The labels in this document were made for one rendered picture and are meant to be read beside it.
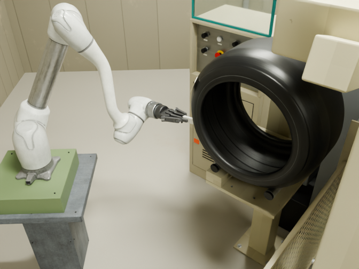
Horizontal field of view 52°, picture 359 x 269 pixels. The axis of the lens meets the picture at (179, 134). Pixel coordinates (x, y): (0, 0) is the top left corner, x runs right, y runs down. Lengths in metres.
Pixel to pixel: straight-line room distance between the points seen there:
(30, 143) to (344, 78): 1.47
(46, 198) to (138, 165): 1.38
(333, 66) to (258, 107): 1.52
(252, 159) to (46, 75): 1.09
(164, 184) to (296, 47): 2.14
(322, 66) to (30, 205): 1.52
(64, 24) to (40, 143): 0.59
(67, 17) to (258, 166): 1.07
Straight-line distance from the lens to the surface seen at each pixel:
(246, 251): 2.53
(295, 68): 1.35
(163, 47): 4.56
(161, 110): 1.88
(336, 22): 0.90
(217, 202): 2.80
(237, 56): 1.38
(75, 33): 1.71
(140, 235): 2.61
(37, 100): 2.02
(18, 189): 1.99
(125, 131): 1.90
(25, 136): 1.89
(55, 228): 2.20
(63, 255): 2.39
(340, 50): 0.81
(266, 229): 2.35
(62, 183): 1.94
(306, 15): 0.92
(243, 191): 1.75
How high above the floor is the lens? 2.02
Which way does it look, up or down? 36 degrees down
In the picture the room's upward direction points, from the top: 1 degrees counter-clockwise
